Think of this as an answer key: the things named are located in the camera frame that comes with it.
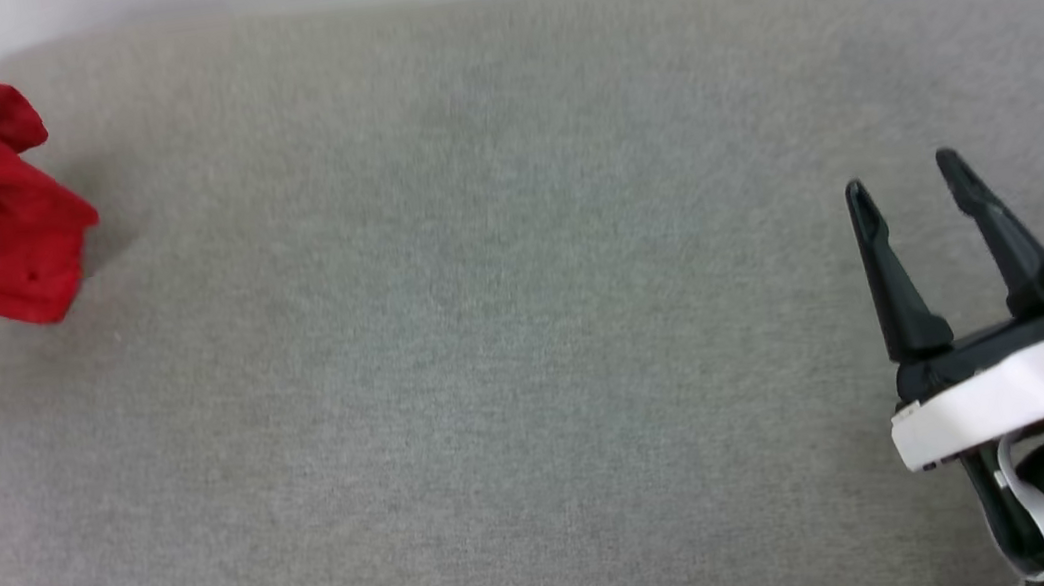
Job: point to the grey fabric sofa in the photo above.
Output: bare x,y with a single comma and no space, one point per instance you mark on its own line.
488,338

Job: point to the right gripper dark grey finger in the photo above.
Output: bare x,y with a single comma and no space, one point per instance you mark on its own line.
1004,240
897,294

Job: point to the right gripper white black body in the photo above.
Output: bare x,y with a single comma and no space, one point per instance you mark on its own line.
1000,396

